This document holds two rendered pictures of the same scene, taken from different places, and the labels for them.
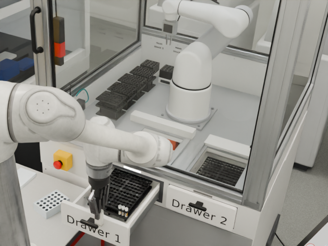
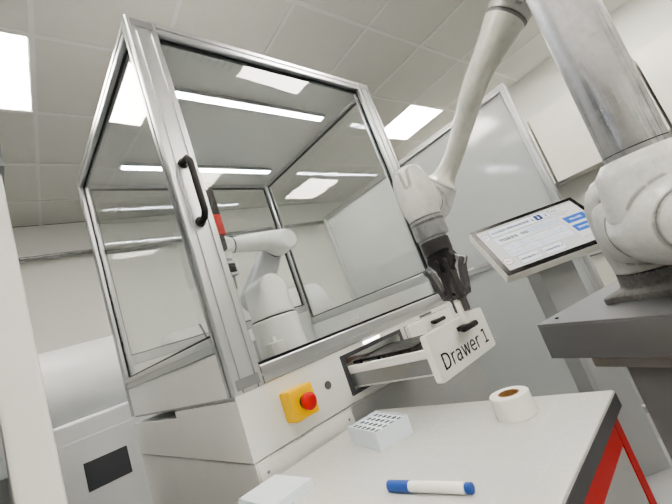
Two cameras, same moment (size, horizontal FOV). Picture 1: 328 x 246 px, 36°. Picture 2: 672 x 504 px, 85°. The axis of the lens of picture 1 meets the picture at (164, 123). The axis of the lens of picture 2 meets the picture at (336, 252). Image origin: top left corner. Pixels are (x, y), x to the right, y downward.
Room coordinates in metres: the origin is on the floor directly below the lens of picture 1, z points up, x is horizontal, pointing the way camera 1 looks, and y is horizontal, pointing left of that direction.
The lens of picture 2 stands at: (1.22, 1.21, 1.03)
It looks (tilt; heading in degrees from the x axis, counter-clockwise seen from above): 10 degrees up; 292
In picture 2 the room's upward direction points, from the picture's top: 20 degrees counter-clockwise
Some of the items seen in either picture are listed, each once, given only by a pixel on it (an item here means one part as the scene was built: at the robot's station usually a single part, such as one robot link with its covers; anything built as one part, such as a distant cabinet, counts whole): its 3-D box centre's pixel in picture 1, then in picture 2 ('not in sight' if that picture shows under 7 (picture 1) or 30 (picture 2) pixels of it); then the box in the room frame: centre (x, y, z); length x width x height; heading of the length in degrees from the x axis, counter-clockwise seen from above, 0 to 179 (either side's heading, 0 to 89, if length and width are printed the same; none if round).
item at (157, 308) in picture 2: not in sight; (131, 239); (2.28, 0.35, 1.52); 0.87 x 0.01 x 0.86; 158
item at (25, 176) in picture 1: (19, 178); (275, 492); (1.75, 0.62, 0.77); 0.13 x 0.09 x 0.02; 158
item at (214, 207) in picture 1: (200, 207); (434, 330); (1.54, -0.17, 0.87); 0.29 x 0.02 x 0.11; 68
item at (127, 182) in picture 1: (120, 194); (402, 355); (1.58, 0.15, 0.87); 0.22 x 0.18 x 0.06; 158
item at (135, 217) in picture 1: (121, 194); (400, 358); (1.59, 0.15, 0.86); 0.40 x 0.26 x 0.06; 158
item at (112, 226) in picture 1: (94, 224); (461, 341); (1.39, 0.23, 0.87); 0.29 x 0.02 x 0.11; 68
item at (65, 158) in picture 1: (62, 160); (300, 402); (1.77, 0.43, 0.88); 0.07 x 0.05 x 0.07; 68
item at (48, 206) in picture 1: (51, 203); (378, 429); (1.59, 0.44, 0.78); 0.12 x 0.08 x 0.04; 142
